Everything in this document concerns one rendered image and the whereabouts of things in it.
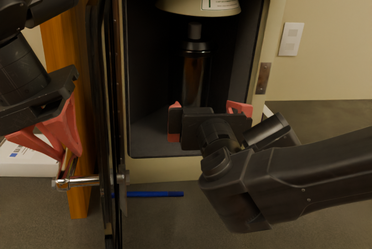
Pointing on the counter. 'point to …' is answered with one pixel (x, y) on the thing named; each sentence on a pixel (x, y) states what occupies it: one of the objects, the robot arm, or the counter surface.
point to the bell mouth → (199, 0)
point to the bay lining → (160, 45)
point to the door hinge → (118, 61)
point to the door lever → (66, 169)
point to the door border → (103, 88)
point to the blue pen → (154, 193)
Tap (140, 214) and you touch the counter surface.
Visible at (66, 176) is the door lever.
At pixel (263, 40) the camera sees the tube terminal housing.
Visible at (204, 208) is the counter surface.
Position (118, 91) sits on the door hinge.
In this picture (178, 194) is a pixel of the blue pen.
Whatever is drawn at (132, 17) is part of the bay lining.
